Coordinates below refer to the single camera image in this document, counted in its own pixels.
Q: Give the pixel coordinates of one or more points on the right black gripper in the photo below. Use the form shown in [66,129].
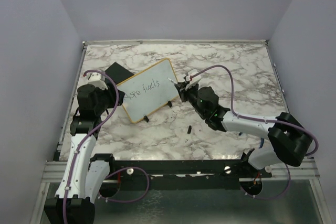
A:
[182,93]

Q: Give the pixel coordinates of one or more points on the black marker cap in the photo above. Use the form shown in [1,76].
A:
[189,129]

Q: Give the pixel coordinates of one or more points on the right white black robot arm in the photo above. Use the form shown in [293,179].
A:
[289,140]

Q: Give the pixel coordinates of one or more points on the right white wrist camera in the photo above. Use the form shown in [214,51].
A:
[191,79]

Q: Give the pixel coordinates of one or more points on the black mounting rail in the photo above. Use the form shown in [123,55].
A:
[192,174]

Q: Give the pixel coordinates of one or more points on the yellow framed whiteboard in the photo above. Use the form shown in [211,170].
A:
[148,90]

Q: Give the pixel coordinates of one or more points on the black rectangular pad upper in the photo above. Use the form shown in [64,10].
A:
[118,73]

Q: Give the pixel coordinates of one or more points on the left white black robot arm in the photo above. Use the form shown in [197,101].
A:
[83,176]

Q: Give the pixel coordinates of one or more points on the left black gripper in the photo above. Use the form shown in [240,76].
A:
[112,92]

